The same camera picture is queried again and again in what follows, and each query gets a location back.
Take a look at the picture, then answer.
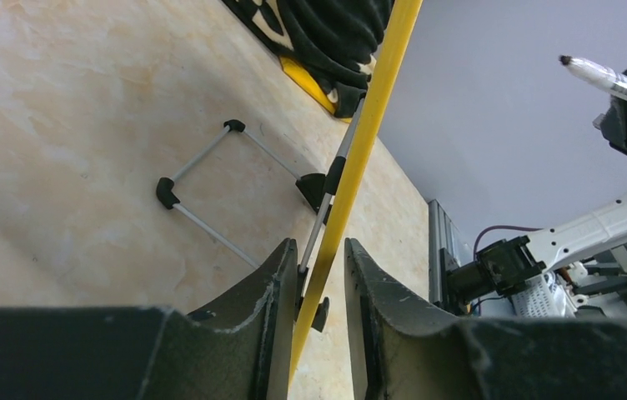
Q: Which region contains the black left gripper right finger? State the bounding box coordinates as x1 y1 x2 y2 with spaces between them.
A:
344 238 627 399

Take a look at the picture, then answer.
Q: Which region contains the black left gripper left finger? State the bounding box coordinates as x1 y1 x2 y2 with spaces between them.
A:
0 238 298 399

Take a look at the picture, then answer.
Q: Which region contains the white marker pen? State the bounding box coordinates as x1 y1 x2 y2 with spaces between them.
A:
558 55 627 102

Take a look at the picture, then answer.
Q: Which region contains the yellow framed whiteboard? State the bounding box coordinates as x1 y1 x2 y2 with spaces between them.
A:
288 0 423 383

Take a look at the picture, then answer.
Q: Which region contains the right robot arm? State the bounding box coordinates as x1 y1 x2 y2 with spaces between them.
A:
442 55 627 313

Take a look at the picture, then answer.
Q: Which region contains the yellow cloth under blanket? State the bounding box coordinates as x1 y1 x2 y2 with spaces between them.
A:
278 57 339 116

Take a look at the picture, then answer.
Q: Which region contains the black floral blanket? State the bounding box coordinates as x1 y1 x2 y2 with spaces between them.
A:
225 0 394 119

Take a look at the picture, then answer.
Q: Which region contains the aluminium frame rail right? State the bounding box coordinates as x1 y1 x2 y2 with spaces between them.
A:
428 199 473 314

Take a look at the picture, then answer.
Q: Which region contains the white perforated cable tray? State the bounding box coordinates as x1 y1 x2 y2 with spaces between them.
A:
510 272 574 318

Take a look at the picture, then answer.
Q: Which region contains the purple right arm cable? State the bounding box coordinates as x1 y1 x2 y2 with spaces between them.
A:
472 224 544 258

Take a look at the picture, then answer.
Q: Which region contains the metal whiteboard stand frame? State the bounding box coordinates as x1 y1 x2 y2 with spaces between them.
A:
155 96 367 274

